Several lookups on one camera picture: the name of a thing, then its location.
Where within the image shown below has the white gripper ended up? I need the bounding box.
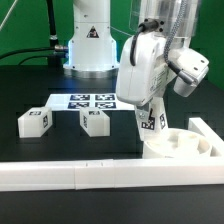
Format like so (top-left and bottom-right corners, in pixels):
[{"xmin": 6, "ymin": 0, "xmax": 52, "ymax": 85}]
[{"xmin": 116, "ymin": 33, "xmax": 176, "ymax": 121}]

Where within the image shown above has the white round stool seat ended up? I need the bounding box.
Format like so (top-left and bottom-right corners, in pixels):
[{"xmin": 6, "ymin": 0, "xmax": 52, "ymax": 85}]
[{"xmin": 142, "ymin": 128, "xmax": 212, "ymax": 159}]

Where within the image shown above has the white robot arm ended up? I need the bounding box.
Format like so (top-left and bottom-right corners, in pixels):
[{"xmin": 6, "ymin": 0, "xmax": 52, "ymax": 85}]
[{"xmin": 64, "ymin": 0, "xmax": 208, "ymax": 121}]

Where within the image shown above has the white sheet with tags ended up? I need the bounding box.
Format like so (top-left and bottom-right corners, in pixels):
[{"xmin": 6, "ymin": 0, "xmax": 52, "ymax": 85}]
[{"xmin": 45, "ymin": 93, "xmax": 134, "ymax": 111}]

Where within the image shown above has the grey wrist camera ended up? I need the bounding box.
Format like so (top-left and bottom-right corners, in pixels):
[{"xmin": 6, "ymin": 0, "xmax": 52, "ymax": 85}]
[{"xmin": 174, "ymin": 48, "xmax": 209, "ymax": 97}]

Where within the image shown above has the black cable with connector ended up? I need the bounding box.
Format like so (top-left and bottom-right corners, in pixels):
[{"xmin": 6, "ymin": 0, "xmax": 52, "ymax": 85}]
[{"xmin": 0, "ymin": 44, "xmax": 70, "ymax": 65}]

